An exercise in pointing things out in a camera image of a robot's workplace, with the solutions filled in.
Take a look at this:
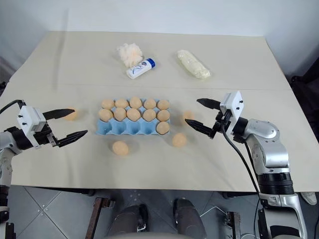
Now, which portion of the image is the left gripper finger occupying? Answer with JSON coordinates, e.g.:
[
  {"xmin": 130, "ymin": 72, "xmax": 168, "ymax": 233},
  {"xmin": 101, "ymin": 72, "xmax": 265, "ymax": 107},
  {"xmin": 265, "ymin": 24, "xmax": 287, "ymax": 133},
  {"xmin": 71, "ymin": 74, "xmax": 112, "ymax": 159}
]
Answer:
[
  {"xmin": 42, "ymin": 108, "xmax": 76, "ymax": 122},
  {"xmin": 55, "ymin": 129, "xmax": 89, "ymax": 146}
]

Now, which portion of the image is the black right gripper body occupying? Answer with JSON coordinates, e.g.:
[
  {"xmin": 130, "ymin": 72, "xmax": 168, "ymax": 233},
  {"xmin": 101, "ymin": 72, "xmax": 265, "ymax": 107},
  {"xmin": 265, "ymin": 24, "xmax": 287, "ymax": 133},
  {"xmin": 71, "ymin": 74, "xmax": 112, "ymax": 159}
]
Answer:
[{"xmin": 208, "ymin": 109, "xmax": 234, "ymax": 140}]

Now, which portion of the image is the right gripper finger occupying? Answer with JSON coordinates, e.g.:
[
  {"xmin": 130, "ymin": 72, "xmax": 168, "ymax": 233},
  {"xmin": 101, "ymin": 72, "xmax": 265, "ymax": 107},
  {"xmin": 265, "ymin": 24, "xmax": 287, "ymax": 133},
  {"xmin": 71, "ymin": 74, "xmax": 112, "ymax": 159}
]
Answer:
[
  {"xmin": 184, "ymin": 119, "xmax": 214, "ymax": 136},
  {"xmin": 196, "ymin": 98, "xmax": 222, "ymax": 111}
]

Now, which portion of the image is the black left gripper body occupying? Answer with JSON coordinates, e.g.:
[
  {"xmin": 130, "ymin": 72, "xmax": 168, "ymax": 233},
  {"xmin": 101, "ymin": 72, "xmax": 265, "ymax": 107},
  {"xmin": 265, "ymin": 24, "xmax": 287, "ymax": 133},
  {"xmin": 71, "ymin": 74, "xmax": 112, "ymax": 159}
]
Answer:
[{"xmin": 32, "ymin": 123, "xmax": 62, "ymax": 148}]

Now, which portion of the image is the blue egg carton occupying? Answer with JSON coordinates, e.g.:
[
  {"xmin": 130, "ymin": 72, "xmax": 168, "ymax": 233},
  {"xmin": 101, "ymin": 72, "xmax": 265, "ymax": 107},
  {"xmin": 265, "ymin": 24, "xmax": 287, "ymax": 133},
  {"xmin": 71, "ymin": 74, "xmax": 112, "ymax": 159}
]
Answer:
[{"xmin": 95, "ymin": 99, "xmax": 171, "ymax": 136}]

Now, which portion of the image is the clear bag of white stuffing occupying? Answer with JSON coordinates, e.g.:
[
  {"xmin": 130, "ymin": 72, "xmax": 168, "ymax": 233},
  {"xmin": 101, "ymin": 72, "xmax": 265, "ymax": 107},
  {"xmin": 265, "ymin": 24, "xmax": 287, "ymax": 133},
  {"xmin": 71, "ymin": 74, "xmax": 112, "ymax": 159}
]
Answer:
[{"xmin": 176, "ymin": 49, "xmax": 212, "ymax": 80}]

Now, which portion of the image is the white bottle with blue cap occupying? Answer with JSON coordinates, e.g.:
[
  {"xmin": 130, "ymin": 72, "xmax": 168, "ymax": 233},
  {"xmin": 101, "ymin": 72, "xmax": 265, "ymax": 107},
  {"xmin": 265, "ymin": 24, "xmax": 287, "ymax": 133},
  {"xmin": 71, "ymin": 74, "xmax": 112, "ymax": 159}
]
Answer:
[{"xmin": 126, "ymin": 57, "xmax": 159, "ymax": 80}]

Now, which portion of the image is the dark rounded shape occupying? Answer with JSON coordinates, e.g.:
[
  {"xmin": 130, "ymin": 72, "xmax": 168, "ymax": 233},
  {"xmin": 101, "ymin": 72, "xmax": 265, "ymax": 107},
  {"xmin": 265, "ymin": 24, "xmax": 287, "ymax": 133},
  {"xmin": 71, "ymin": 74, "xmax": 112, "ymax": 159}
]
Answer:
[
  {"xmin": 111, "ymin": 203, "xmax": 150, "ymax": 235},
  {"xmin": 172, "ymin": 197, "xmax": 203, "ymax": 235}
]

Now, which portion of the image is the white mesh bath sponge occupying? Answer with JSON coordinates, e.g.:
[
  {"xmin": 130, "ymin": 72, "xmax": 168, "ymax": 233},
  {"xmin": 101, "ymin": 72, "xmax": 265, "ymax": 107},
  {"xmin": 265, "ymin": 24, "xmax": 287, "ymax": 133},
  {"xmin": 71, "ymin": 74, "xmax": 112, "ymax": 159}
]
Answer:
[{"xmin": 115, "ymin": 43, "xmax": 146, "ymax": 68}]

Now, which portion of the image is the white shoe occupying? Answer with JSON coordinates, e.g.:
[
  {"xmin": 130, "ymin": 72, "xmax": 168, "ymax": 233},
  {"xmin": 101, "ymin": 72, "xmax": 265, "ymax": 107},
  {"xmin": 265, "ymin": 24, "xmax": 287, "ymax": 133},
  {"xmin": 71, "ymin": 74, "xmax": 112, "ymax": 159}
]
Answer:
[{"xmin": 300, "ymin": 191, "xmax": 319, "ymax": 206}]

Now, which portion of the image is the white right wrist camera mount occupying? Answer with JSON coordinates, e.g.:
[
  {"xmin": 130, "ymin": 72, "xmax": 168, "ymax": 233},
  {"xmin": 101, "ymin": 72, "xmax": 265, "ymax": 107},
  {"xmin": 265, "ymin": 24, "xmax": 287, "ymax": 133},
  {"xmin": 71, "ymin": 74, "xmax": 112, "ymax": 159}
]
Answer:
[{"xmin": 219, "ymin": 90, "xmax": 246, "ymax": 132}]

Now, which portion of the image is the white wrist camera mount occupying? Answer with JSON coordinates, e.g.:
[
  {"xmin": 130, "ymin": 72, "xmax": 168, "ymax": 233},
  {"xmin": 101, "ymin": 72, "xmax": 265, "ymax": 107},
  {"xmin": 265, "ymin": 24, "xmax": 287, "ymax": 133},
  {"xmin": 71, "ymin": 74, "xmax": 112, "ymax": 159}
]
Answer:
[
  {"xmin": 219, "ymin": 90, "xmax": 246, "ymax": 132},
  {"xmin": 17, "ymin": 105, "xmax": 48, "ymax": 149}
]

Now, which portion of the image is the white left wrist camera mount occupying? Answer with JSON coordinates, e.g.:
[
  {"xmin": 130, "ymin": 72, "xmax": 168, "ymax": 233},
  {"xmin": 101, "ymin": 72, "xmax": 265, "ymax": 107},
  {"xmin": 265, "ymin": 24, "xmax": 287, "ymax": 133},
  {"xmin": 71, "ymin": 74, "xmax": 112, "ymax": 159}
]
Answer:
[{"xmin": 17, "ymin": 105, "xmax": 48, "ymax": 149}]

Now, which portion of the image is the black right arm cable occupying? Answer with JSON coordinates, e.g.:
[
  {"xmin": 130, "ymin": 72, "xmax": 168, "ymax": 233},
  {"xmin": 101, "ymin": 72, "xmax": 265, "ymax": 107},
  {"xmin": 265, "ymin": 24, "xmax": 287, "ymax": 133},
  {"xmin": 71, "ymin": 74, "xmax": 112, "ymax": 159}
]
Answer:
[{"xmin": 221, "ymin": 128, "xmax": 263, "ymax": 239}]

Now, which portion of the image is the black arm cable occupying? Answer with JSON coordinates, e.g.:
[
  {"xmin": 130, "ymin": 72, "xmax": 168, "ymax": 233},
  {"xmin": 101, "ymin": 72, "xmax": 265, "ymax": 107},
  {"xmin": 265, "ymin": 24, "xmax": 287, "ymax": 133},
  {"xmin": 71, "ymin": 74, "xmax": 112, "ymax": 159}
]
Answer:
[
  {"xmin": 0, "ymin": 99, "xmax": 27, "ymax": 114},
  {"xmin": 221, "ymin": 128, "xmax": 263, "ymax": 239}
]

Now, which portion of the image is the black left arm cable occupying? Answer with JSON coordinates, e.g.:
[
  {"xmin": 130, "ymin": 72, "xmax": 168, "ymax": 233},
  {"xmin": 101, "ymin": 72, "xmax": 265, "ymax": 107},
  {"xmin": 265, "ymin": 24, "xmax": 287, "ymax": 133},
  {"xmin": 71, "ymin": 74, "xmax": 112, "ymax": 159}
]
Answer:
[{"xmin": 0, "ymin": 99, "xmax": 27, "ymax": 114}]

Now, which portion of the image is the rusty metal table bracket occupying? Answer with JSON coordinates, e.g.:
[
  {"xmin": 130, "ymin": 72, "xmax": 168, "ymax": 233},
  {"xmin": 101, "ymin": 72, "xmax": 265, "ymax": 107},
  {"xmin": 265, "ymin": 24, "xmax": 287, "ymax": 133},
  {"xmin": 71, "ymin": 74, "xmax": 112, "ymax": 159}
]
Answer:
[
  {"xmin": 91, "ymin": 196, "xmax": 113, "ymax": 239},
  {"xmin": 226, "ymin": 211, "xmax": 242, "ymax": 239}
]

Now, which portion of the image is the white floor cable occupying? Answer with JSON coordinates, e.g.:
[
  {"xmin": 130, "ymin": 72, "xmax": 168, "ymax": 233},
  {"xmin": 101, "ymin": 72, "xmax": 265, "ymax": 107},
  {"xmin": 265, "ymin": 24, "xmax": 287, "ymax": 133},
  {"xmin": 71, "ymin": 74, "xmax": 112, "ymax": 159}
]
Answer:
[{"xmin": 201, "ymin": 204, "xmax": 225, "ymax": 218}]

